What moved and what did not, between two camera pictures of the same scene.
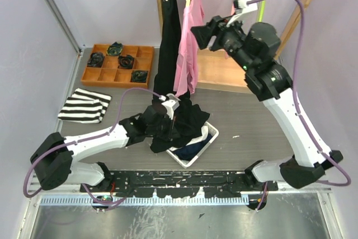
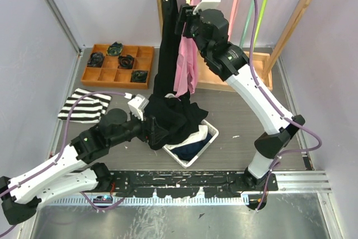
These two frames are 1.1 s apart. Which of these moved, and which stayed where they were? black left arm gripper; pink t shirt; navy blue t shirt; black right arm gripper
Moved: black right arm gripper; black left arm gripper
Stayed: navy blue t shirt; pink t shirt
